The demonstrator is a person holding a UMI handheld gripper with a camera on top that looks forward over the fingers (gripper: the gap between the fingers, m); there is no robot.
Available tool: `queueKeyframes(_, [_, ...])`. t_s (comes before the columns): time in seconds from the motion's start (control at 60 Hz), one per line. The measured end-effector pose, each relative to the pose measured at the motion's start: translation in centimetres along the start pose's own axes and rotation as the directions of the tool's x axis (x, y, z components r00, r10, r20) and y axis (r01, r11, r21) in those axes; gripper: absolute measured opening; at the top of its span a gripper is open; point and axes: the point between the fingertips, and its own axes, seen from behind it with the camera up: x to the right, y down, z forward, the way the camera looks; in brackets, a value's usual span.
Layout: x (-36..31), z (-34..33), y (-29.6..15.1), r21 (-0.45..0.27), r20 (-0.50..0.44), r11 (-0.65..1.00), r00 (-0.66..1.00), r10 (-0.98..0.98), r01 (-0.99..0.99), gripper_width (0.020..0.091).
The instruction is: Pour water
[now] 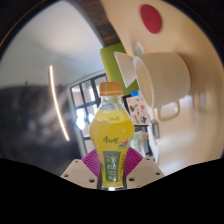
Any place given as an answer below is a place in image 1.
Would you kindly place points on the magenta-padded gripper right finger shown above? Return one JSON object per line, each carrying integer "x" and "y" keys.
{"x": 145, "y": 171}

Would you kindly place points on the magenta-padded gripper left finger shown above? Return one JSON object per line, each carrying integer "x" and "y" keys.
{"x": 78, "y": 171}

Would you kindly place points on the yellow drink bottle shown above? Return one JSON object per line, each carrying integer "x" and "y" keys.
{"x": 111, "y": 133}

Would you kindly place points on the smartphone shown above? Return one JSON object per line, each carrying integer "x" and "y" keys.
{"x": 156, "y": 128}

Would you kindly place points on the group of pendant ceiling lamps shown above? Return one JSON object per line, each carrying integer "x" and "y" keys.
{"x": 80, "y": 122}

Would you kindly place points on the laptop with stickers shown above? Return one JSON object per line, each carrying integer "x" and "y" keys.
{"x": 138, "y": 110}

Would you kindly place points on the long linear ceiling light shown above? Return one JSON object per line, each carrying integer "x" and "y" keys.
{"x": 56, "y": 100}

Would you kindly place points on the small blue-capped bottle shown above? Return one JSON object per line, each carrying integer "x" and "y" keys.
{"x": 134, "y": 93}

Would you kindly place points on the white ceramic mug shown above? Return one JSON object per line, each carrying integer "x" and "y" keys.
{"x": 166, "y": 78}

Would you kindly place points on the green booth backrest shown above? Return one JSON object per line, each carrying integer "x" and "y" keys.
{"x": 111, "y": 65}

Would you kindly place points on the flat round red coaster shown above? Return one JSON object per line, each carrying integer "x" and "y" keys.
{"x": 151, "y": 18}

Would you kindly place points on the dark-framed window wall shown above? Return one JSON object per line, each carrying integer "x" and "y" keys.
{"x": 83, "y": 96}

